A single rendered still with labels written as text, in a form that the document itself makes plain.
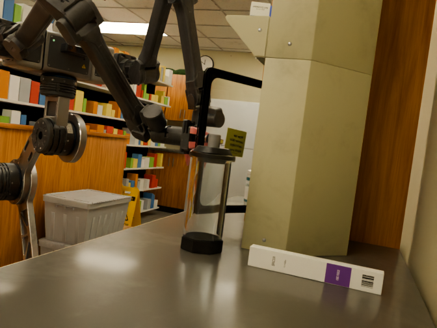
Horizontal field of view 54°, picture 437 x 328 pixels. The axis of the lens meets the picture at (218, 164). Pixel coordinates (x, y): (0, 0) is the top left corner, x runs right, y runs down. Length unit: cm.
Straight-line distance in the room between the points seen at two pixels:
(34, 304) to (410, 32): 122
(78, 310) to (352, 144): 77
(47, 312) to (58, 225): 269
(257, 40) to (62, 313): 75
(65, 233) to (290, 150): 247
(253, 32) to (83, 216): 232
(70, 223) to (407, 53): 251
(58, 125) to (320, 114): 106
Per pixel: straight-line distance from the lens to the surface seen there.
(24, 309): 66
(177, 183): 659
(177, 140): 127
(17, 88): 393
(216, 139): 98
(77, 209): 320
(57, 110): 177
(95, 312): 65
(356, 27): 116
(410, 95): 142
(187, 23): 157
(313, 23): 108
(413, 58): 144
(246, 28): 110
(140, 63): 174
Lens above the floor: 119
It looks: 3 degrees down
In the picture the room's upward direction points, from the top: 7 degrees clockwise
